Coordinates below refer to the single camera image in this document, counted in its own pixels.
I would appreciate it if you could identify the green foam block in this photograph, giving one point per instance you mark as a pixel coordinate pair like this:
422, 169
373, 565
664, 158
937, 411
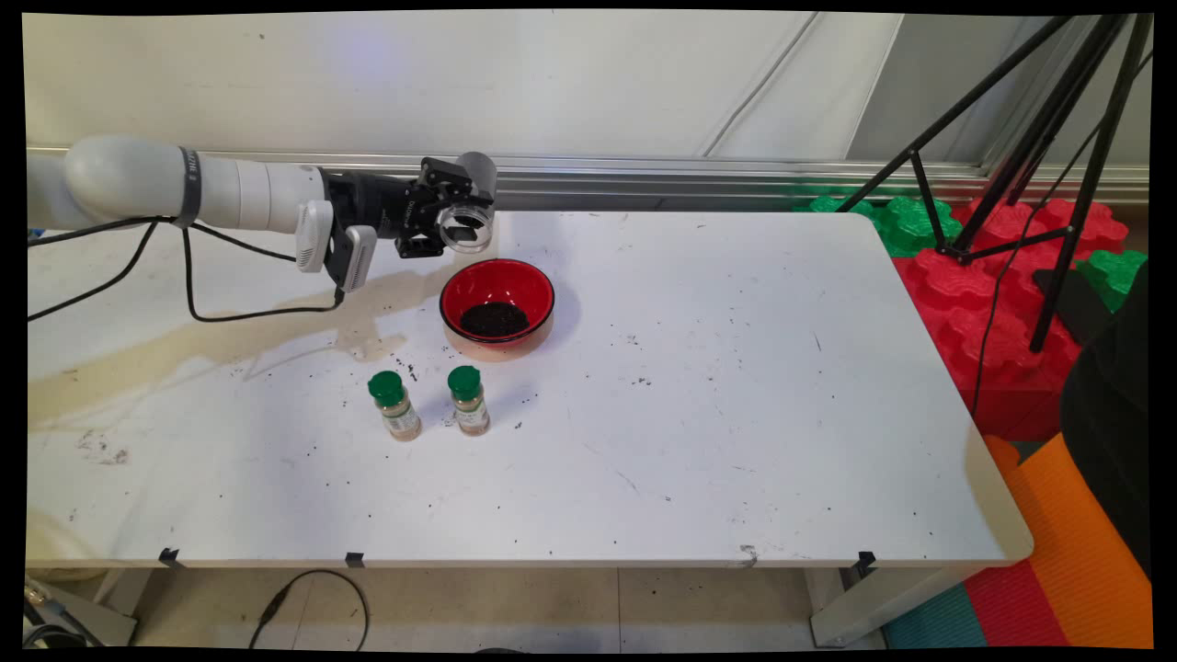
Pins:
1113, 271
910, 225

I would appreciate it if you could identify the grey metal table foot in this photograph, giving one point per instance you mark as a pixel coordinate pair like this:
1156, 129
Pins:
101, 625

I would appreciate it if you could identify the aluminium wall rail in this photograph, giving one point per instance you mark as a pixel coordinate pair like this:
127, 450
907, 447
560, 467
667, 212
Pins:
690, 175

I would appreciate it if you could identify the orange foam mat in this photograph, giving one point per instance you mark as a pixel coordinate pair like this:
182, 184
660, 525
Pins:
1085, 570

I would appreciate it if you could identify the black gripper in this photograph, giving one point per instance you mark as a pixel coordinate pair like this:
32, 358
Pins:
386, 204

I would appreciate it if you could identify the red foam mat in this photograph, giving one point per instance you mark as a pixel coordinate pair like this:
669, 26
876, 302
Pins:
1011, 607

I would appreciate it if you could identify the red foam block pile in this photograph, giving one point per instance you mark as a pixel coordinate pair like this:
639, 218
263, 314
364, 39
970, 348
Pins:
1002, 386

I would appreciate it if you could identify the black tripod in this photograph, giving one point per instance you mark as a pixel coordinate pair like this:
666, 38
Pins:
1059, 92

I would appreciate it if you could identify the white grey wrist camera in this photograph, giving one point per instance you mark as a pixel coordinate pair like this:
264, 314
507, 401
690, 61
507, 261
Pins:
354, 257

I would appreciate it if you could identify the white table leg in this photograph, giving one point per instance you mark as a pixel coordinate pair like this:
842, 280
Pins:
864, 611

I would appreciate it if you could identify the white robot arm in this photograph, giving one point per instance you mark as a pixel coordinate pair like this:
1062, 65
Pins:
119, 179

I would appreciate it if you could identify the black fabric object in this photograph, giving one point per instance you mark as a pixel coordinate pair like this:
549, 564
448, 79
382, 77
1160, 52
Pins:
1113, 414

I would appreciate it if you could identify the teal foam mat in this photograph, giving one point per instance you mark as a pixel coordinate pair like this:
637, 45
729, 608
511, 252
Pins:
933, 625

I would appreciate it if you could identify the clear jar with black seeds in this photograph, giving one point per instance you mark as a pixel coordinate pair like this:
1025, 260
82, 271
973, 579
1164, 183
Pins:
480, 170

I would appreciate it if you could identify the red and black bowl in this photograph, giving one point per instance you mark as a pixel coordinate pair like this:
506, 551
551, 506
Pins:
487, 285

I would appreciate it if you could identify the green-capped spice bottle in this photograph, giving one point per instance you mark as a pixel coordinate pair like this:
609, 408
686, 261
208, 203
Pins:
399, 418
470, 411

